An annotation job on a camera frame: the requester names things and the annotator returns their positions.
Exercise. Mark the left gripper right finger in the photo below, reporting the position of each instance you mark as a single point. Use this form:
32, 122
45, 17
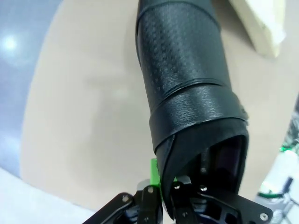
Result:
222, 205

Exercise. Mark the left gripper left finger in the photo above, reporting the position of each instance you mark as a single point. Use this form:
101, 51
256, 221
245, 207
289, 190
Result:
155, 172

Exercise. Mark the black leather shoe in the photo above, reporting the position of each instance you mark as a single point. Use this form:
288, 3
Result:
182, 70

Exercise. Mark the brown cardboard shoe box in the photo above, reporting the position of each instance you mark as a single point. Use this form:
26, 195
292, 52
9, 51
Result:
254, 28

